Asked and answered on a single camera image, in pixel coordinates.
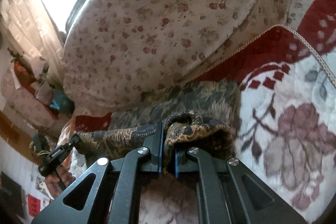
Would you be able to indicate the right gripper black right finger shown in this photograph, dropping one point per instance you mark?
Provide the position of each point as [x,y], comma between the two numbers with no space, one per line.
[181,165]

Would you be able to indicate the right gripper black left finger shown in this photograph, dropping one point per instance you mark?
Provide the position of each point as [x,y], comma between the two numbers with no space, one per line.
[153,166]

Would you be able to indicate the dark patterned small garment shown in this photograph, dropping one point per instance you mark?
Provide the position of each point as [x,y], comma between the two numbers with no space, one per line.
[201,114]

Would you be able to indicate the person's left hand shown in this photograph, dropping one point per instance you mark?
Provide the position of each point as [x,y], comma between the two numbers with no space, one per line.
[52,181]

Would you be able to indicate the red white floral blanket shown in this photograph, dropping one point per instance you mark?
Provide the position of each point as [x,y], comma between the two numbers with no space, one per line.
[278,91]

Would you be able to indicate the beige floral quilt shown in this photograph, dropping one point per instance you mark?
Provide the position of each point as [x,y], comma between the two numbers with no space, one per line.
[118,49]

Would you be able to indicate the sheer beige curtain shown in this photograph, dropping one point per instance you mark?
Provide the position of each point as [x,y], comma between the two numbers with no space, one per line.
[30,32]

